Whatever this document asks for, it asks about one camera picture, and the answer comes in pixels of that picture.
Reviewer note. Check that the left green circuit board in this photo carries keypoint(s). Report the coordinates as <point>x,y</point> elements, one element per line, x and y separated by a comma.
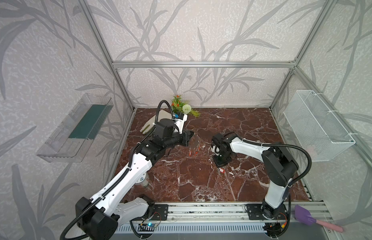
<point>148,227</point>

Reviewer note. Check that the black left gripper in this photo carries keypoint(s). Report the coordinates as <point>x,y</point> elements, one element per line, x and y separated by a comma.
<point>187,138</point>

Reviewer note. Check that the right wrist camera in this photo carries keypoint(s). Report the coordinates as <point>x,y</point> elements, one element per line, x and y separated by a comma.
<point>221,142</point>

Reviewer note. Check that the white flower pot plant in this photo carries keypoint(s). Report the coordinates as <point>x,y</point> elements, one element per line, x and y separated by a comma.
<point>178,106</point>

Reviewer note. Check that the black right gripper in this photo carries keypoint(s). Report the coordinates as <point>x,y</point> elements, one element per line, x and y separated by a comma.
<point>220,159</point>

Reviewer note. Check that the white wire mesh basket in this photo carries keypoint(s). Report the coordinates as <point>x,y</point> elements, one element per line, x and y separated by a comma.
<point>316,127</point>

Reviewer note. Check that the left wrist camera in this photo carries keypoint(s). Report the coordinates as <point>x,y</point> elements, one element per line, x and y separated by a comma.
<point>180,120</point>

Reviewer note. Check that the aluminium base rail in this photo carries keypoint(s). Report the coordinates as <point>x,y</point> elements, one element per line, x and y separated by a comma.
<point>228,220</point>

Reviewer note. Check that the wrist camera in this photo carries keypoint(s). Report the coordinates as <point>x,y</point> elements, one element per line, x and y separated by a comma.
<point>180,120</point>
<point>221,142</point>

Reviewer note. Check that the purple pink spatula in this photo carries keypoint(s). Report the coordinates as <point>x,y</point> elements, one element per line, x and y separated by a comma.
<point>304,216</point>

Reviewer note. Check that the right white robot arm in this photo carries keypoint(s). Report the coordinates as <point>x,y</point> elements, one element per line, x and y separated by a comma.
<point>279,163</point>

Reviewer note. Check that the clear plastic wall tray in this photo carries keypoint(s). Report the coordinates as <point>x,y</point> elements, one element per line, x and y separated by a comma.
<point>74,136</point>

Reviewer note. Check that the aluminium frame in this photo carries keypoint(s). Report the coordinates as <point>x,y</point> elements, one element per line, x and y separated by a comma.
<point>360,146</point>

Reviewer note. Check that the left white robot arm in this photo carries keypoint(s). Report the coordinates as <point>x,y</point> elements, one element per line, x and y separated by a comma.
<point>101,215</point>

